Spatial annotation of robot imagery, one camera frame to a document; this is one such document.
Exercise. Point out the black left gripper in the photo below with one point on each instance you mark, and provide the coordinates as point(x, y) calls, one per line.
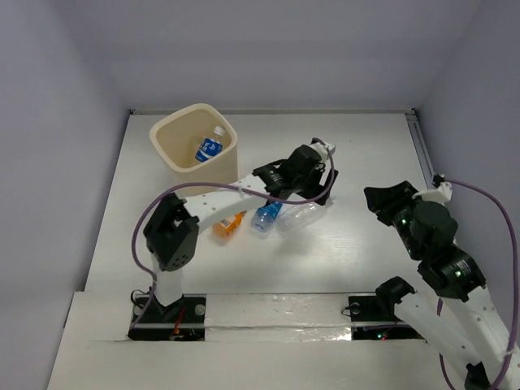
point(321, 187)

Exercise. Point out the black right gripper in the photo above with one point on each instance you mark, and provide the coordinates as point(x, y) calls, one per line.
point(388, 197)

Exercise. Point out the clear unlabelled plastic bottle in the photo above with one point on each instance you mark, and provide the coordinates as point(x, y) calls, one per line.
point(298, 217)

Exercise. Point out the tall blue-cap water bottle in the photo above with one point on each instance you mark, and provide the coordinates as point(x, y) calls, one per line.
point(264, 218)

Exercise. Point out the blue-label white-cap bottle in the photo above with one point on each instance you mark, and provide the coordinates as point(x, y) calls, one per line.
point(211, 146)

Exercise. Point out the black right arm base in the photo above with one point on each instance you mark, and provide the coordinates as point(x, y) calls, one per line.
point(370, 321)

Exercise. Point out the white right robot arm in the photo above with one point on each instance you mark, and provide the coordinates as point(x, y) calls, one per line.
point(485, 355)

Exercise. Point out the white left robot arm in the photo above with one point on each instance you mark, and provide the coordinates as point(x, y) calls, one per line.
point(175, 223)

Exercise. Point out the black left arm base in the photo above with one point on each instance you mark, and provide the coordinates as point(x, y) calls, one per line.
point(181, 321)

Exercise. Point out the cream plastic bin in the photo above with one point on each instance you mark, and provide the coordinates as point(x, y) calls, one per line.
point(198, 145)

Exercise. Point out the orange juice bottle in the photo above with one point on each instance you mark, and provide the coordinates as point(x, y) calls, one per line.
point(225, 227)

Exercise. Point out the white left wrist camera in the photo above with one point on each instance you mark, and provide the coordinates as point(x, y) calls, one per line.
point(325, 149)

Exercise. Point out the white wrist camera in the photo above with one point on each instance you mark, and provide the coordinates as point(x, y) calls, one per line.
point(325, 149)
point(441, 192)

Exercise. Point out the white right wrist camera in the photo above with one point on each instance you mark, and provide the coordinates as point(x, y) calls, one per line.
point(441, 192)

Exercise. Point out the aluminium side rail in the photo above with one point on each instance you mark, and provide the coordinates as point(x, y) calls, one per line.
point(433, 227)

